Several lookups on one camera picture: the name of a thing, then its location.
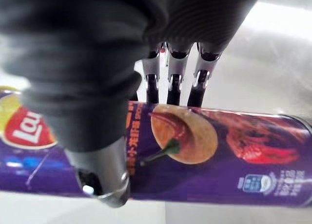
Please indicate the purple chips can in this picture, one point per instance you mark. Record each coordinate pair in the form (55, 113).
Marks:
(219, 158)

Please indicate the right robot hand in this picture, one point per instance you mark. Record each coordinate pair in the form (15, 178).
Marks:
(80, 63)

